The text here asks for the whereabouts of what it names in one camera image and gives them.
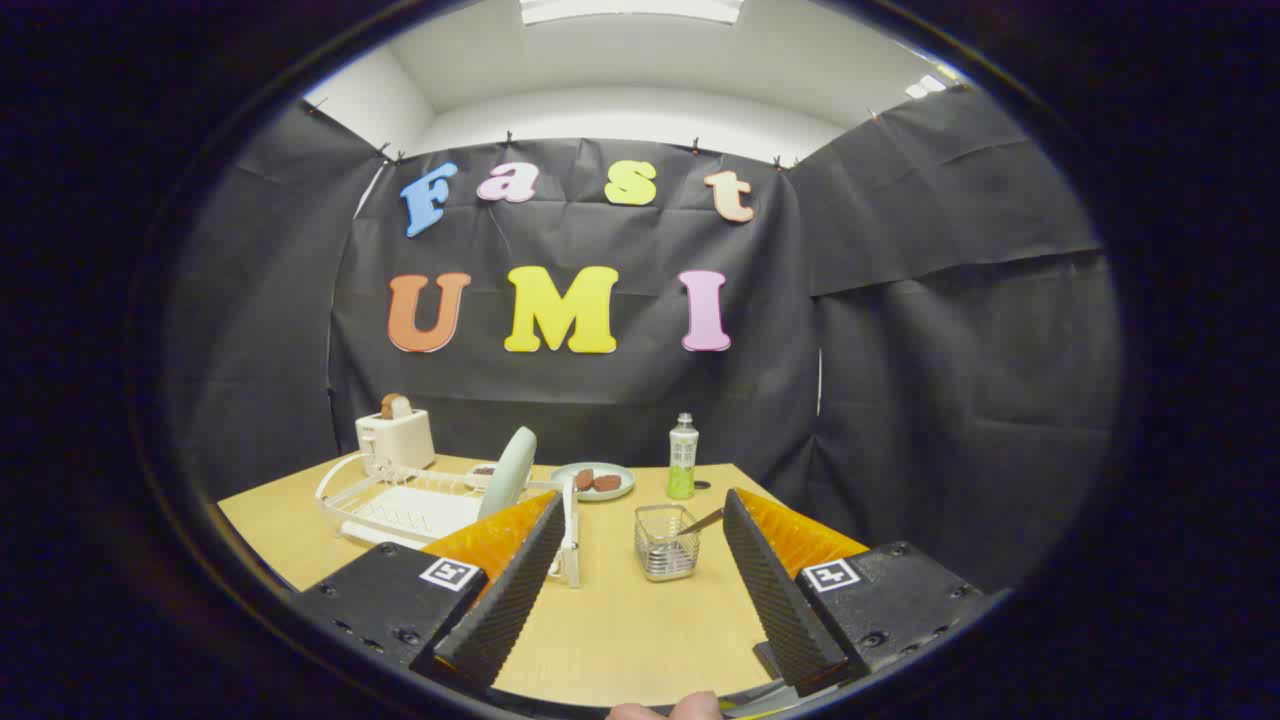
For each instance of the green drink bottle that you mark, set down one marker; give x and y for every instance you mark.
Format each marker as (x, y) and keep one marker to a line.
(682, 460)

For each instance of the long ceiling light panel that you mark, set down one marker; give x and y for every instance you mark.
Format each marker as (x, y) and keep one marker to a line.
(630, 10)

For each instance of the white dish rack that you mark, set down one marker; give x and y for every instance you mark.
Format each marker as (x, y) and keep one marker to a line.
(410, 510)

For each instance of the pale green plate with patties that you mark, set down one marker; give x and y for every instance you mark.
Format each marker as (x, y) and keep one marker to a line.
(622, 485)

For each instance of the dark wooden spoon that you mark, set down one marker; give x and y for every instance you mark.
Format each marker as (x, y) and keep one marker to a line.
(702, 521)

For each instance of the small ceiling light panel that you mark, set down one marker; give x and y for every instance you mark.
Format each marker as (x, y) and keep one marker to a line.
(925, 87)

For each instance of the toast slice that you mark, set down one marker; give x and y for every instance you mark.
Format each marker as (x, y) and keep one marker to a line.
(394, 406)

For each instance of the white toaster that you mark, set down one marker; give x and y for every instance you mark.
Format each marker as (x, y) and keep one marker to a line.
(398, 440)

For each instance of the small white sauce dish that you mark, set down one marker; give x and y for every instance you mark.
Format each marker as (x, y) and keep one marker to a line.
(482, 471)

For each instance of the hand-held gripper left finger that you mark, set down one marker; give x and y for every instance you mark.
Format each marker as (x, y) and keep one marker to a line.
(505, 600)

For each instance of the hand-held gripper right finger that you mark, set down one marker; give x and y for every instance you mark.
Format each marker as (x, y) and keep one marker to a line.
(780, 600)

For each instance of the black backdrop cloth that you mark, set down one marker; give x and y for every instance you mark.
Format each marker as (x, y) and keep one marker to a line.
(900, 350)

